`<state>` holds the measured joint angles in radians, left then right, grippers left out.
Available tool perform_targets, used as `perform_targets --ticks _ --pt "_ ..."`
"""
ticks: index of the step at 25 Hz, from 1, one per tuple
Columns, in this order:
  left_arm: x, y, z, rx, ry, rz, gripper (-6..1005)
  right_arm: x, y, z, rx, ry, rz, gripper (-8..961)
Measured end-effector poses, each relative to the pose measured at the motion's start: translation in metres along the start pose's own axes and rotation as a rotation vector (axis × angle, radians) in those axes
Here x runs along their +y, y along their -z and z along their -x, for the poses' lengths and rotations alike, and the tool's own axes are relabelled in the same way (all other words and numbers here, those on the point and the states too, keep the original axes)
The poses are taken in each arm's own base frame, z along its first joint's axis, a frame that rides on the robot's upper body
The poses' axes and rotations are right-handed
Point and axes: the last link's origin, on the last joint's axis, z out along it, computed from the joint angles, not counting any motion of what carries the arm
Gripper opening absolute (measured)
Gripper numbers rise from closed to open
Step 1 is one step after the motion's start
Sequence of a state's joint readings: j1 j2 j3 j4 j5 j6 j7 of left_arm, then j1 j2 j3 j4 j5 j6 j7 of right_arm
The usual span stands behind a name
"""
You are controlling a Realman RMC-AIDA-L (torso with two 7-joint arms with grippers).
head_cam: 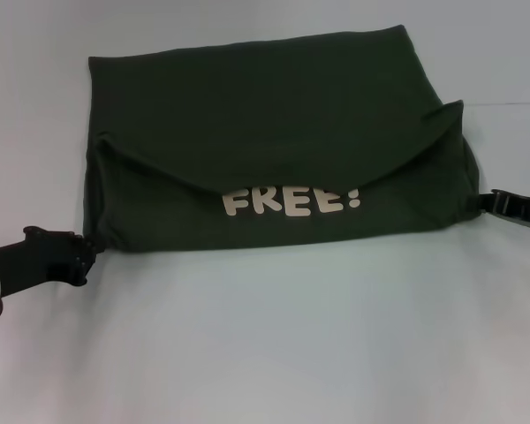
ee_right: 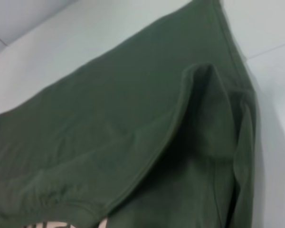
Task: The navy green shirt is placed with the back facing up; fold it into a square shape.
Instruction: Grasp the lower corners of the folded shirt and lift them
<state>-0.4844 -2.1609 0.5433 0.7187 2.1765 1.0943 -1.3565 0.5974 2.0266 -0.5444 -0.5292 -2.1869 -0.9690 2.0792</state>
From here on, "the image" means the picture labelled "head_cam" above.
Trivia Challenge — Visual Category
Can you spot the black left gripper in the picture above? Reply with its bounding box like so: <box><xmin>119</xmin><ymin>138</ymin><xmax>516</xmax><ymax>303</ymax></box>
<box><xmin>0</xmin><ymin>225</ymin><xmax>106</xmax><ymax>298</ymax></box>

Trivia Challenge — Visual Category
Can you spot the dark green t-shirt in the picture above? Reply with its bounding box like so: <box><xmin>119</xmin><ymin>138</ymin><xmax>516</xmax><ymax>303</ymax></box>
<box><xmin>82</xmin><ymin>24</ymin><xmax>485</xmax><ymax>256</ymax></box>

